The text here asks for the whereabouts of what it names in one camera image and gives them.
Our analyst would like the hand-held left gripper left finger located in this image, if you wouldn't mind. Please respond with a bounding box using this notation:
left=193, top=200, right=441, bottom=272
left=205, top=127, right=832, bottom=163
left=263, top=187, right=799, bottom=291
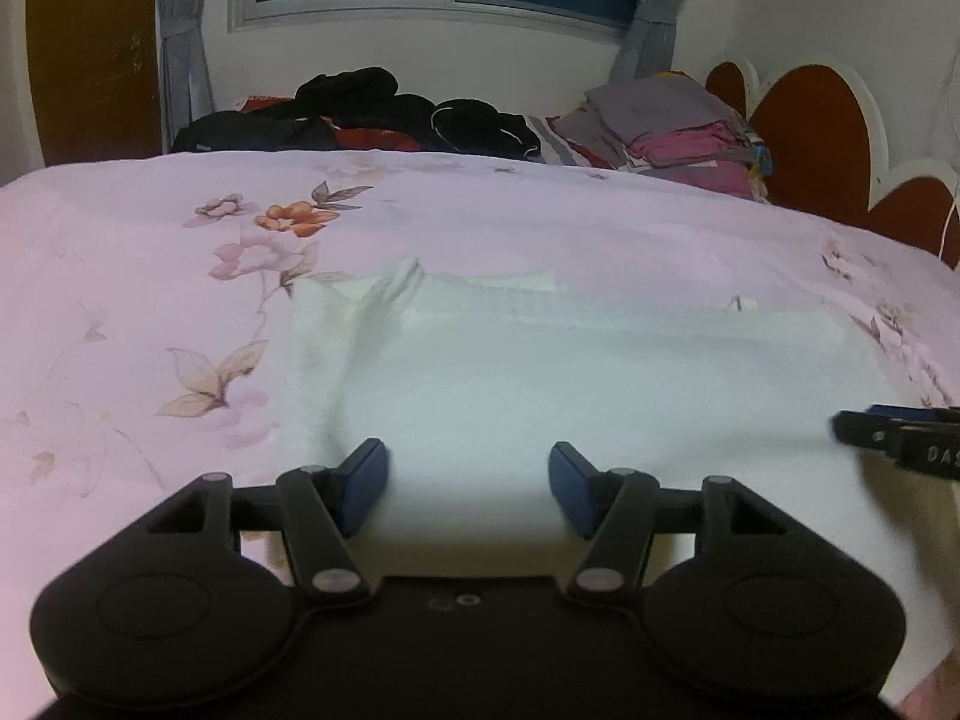
left=146, top=437, right=391, bottom=611

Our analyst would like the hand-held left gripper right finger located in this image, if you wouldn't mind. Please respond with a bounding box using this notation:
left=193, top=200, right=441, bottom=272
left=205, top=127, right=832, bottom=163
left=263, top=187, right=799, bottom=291
left=547, top=441, right=796, bottom=611

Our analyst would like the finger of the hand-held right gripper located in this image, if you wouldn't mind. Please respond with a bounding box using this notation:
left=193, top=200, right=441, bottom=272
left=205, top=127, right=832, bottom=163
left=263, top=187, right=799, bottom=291
left=832, top=411, right=960, bottom=478
left=864, top=403, right=960, bottom=421

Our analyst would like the white knit sweater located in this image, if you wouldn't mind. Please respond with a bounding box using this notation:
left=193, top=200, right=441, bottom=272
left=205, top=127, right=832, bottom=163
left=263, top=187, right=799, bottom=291
left=285, top=256, right=952, bottom=700

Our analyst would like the stack of folded clothes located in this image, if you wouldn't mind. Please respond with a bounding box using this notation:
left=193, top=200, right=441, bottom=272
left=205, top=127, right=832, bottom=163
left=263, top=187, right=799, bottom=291
left=555, top=70, right=775, bottom=203

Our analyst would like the pile of dark clothes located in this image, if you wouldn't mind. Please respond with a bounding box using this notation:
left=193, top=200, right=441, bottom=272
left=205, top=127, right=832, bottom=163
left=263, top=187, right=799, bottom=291
left=169, top=66, right=545, bottom=163

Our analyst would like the brown and white headboard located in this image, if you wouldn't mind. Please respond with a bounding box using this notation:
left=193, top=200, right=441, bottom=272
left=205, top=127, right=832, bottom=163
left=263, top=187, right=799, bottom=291
left=703, top=55, right=960, bottom=272

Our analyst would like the pink floral bed sheet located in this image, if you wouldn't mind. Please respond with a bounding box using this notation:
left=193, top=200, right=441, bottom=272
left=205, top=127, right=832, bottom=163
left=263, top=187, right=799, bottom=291
left=0, top=148, right=960, bottom=541

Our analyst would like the striped grey cloth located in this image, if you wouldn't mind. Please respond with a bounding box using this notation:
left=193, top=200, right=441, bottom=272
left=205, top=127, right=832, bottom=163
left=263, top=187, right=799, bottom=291
left=525, top=114, right=612, bottom=170

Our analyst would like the grey curtain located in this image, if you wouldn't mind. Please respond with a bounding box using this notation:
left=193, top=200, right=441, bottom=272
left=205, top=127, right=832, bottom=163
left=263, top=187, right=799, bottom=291
left=148, top=0, right=216, bottom=155
left=609, top=0, right=712, bottom=85

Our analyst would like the white charger cable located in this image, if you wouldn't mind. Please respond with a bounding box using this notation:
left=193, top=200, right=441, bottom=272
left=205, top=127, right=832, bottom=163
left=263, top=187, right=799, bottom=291
left=937, top=165, right=960, bottom=265

